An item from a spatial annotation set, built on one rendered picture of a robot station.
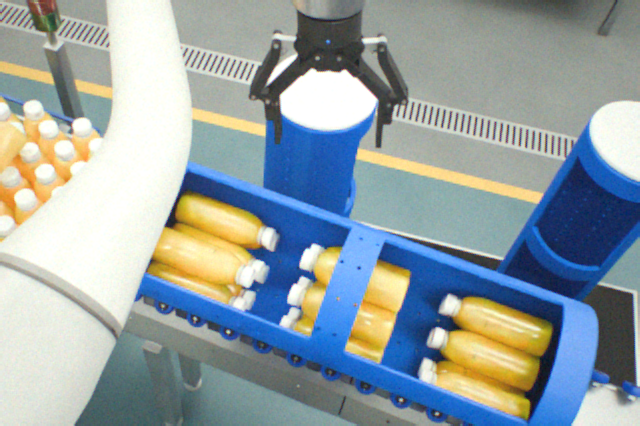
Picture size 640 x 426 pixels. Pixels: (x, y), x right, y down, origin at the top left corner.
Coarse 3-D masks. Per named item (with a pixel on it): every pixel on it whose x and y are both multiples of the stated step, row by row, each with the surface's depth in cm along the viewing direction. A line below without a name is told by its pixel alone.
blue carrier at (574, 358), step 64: (256, 192) 131; (256, 256) 150; (384, 256) 142; (448, 256) 128; (256, 320) 124; (320, 320) 120; (448, 320) 144; (576, 320) 119; (384, 384) 124; (576, 384) 113
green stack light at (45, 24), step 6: (54, 12) 155; (36, 18) 155; (42, 18) 155; (48, 18) 155; (54, 18) 156; (60, 18) 159; (36, 24) 157; (42, 24) 156; (48, 24) 156; (54, 24) 157; (60, 24) 159; (42, 30) 157; (48, 30) 158; (54, 30) 158
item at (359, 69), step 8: (336, 56) 80; (344, 56) 80; (360, 56) 83; (344, 64) 81; (352, 64) 81; (360, 64) 82; (352, 72) 82; (360, 72) 82; (368, 72) 83; (360, 80) 83; (368, 80) 83; (376, 80) 84; (368, 88) 84; (376, 88) 84; (384, 88) 85; (376, 96) 85; (384, 96) 85; (384, 104) 86; (392, 104) 85
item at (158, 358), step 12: (144, 348) 172; (156, 348) 172; (156, 360) 176; (168, 360) 183; (156, 372) 184; (168, 372) 187; (156, 384) 192; (168, 384) 192; (156, 396) 201; (168, 396) 197; (168, 408) 207; (180, 408) 216; (168, 420) 217; (180, 420) 224
